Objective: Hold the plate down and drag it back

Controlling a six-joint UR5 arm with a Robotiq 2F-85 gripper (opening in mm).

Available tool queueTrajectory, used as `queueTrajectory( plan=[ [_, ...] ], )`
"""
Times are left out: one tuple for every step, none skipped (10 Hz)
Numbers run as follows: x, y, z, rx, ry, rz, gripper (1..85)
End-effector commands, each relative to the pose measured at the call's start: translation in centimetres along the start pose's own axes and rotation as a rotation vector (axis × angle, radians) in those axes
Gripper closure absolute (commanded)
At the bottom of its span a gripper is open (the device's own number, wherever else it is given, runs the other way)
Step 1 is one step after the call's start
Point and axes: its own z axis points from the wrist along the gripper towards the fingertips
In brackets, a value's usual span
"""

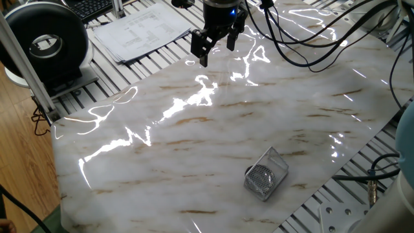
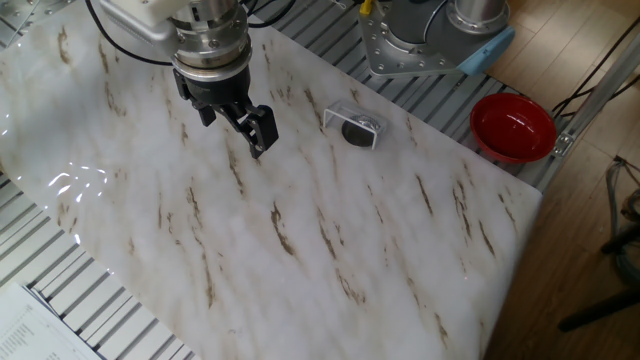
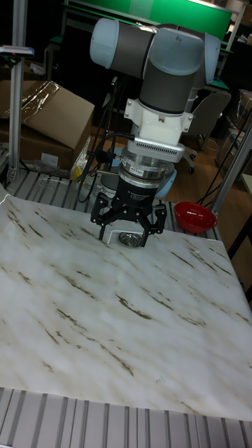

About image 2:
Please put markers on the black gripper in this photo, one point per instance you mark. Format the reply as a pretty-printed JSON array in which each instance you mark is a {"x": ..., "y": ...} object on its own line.
[{"x": 220, "y": 92}]

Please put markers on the small round silver cup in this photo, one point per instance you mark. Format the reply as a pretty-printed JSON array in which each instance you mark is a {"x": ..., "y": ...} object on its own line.
[{"x": 357, "y": 135}]

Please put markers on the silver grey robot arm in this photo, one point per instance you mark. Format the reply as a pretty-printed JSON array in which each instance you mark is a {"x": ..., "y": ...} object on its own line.
[{"x": 440, "y": 35}]

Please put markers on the marble pattern table mat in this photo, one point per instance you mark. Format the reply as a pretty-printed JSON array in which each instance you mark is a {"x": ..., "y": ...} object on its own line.
[{"x": 300, "y": 225}]

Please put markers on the yellow connector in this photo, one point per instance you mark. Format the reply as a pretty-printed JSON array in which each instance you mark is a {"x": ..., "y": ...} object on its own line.
[{"x": 366, "y": 6}]

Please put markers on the red bowl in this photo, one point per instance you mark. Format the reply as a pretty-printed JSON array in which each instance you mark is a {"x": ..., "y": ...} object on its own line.
[{"x": 512, "y": 127}]

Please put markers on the stack of printed papers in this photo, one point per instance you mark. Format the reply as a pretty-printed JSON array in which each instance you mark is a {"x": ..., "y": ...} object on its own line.
[{"x": 30, "y": 330}]

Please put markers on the black chair base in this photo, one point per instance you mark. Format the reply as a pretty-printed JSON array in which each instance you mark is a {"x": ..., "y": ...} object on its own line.
[{"x": 600, "y": 310}]

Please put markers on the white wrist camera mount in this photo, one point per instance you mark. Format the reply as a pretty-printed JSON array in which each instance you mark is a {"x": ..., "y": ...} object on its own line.
[{"x": 140, "y": 17}]

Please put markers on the perforated aluminium bracket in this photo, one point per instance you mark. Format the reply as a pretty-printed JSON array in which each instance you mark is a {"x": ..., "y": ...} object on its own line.
[{"x": 20, "y": 12}]

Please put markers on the aluminium frame post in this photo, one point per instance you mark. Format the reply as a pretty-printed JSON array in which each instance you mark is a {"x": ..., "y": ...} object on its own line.
[{"x": 600, "y": 85}]

